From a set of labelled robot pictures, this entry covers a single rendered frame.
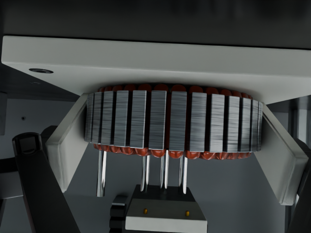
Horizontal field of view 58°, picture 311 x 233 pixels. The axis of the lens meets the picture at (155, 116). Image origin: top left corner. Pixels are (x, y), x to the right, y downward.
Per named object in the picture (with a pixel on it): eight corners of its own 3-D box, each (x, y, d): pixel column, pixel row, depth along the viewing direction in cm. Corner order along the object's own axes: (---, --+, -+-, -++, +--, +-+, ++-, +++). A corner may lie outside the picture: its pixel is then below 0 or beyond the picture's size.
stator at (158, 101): (61, 75, 13) (56, 154, 13) (299, 87, 13) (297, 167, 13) (105, 99, 24) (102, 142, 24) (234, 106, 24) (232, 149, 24)
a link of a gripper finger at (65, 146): (65, 193, 14) (51, 193, 14) (94, 131, 21) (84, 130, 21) (59, 143, 13) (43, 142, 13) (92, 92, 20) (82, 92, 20)
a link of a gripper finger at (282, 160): (294, 156, 13) (310, 157, 13) (253, 101, 19) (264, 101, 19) (279, 206, 14) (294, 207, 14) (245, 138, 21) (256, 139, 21)
